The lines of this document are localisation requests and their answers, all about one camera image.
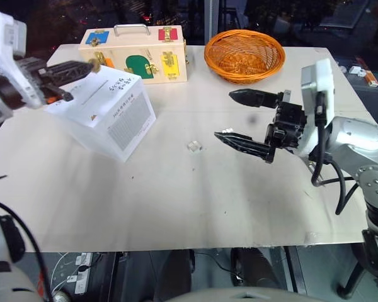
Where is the white box with slot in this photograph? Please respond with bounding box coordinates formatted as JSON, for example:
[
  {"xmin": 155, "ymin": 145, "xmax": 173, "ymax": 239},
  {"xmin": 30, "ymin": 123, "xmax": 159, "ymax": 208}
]
[{"xmin": 43, "ymin": 65, "xmax": 157, "ymax": 163}]

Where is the dark rounded shape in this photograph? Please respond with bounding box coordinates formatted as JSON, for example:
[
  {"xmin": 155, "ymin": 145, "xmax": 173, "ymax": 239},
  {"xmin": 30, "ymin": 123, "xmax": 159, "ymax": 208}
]
[{"xmin": 230, "ymin": 247, "xmax": 284, "ymax": 288}]

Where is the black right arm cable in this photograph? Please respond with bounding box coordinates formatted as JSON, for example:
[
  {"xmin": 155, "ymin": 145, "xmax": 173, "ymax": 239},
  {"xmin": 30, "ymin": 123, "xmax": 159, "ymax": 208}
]
[{"xmin": 310, "ymin": 91, "xmax": 360, "ymax": 216}]

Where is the white power strip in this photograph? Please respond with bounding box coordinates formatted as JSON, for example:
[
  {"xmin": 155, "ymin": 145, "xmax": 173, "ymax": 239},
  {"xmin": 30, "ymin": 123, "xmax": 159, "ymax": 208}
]
[{"xmin": 66, "ymin": 252, "xmax": 95, "ymax": 296}]

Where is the black metal stand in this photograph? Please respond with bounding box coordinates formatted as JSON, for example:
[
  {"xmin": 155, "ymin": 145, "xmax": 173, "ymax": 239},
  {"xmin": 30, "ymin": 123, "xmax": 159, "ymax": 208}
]
[{"xmin": 336, "ymin": 228, "xmax": 378, "ymax": 300}]

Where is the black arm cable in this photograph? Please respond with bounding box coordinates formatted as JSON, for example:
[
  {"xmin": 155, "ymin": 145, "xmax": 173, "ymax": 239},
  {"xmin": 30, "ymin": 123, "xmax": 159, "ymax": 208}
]
[
  {"xmin": 0, "ymin": 200, "xmax": 55, "ymax": 302},
  {"xmin": 310, "ymin": 91, "xmax": 360, "ymax": 216}
]

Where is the orange wicker basket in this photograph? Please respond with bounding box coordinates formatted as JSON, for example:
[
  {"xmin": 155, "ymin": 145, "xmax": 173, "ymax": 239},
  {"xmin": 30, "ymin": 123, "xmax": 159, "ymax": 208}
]
[{"xmin": 203, "ymin": 29, "xmax": 287, "ymax": 84}]

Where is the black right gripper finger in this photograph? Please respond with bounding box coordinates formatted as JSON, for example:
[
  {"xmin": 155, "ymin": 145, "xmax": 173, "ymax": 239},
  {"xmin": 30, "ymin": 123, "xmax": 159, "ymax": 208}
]
[
  {"xmin": 214, "ymin": 131, "xmax": 277, "ymax": 164},
  {"xmin": 228, "ymin": 89, "xmax": 277, "ymax": 109}
]

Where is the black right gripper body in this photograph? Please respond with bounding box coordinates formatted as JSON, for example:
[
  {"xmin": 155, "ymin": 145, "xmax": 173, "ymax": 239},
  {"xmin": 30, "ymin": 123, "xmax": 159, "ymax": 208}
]
[{"xmin": 263, "ymin": 90, "xmax": 308, "ymax": 151}]

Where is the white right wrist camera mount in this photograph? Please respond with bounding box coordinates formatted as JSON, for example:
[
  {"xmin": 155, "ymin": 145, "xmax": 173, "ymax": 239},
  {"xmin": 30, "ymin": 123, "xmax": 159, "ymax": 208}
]
[{"xmin": 297, "ymin": 58, "xmax": 335, "ymax": 158}]

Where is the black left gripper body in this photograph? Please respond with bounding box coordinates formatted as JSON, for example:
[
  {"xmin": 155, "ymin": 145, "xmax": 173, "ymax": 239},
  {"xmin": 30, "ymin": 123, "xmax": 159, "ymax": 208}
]
[{"xmin": 13, "ymin": 57, "xmax": 51, "ymax": 105}]

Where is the wooden latch lock box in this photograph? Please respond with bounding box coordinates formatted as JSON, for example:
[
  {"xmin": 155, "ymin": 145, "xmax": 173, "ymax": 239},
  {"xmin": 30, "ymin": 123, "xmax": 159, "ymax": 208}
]
[{"xmin": 78, "ymin": 24, "xmax": 189, "ymax": 85}]

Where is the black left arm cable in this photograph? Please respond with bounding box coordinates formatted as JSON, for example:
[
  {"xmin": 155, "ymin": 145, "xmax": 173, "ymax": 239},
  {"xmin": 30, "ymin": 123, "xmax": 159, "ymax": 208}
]
[{"xmin": 0, "ymin": 200, "xmax": 55, "ymax": 302}]

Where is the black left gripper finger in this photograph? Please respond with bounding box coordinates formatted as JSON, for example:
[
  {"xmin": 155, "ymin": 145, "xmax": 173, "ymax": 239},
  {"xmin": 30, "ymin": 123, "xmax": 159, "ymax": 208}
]
[
  {"xmin": 40, "ymin": 84, "xmax": 74, "ymax": 103},
  {"xmin": 46, "ymin": 60, "xmax": 95, "ymax": 85}
]

